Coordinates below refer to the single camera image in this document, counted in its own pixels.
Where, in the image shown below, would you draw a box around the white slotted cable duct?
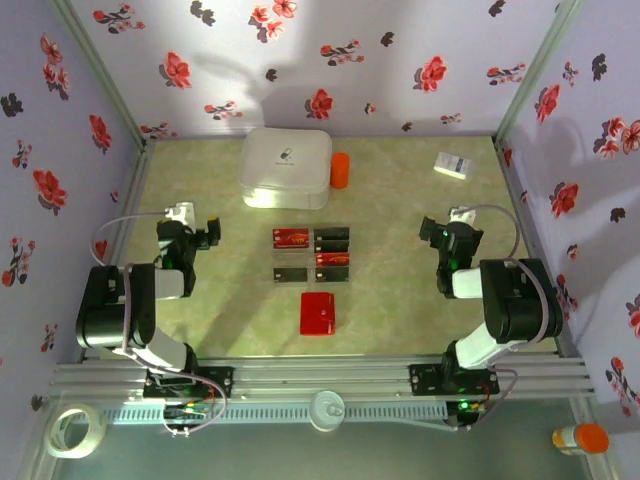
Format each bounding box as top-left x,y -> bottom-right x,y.
102,402 -> 449,426

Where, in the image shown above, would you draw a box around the orange-capped pill bottle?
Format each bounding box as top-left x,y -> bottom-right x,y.
551,422 -> 611,457

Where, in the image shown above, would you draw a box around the orange cylinder bottle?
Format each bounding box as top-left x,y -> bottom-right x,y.
329,151 -> 352,190

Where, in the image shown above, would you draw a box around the white round lid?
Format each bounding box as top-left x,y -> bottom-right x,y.
308,389 -> 346,432

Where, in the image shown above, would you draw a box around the white plastic box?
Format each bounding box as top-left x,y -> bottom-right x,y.
237,127 -> 334,211

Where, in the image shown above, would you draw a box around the aluminium side rail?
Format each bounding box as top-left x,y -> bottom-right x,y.
492,137 -> 581,359
82,139 -> 156,361

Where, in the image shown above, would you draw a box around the small white box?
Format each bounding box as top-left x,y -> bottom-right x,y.
432,151 -> 474,182

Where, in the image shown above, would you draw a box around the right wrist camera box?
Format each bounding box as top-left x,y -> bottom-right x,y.
448,206 -> 478,227

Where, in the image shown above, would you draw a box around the red and black card packs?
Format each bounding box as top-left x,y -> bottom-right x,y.
270,227 -> 352,286

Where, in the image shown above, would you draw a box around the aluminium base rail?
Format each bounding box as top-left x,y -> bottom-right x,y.
49,352 -> 596,401

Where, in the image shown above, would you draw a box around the small electronics board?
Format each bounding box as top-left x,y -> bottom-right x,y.
163,402 -> 210,421
446,398 -> 489,417

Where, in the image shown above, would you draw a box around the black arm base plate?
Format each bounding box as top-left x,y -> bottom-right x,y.
408,363 -> 500,397
143,366 -> 235,400

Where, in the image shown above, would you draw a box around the aluminium frame post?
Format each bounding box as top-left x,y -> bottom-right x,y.
49,0 -> 151,146
494,0 -> 586,140

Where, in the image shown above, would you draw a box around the left arm grey cable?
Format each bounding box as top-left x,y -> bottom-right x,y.
89,212 -> 229,439

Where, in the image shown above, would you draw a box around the red card holder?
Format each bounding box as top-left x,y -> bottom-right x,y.
299,291 -> 339,337

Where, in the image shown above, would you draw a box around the clear tape roll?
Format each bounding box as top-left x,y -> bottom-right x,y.
44,407 -> 107,460

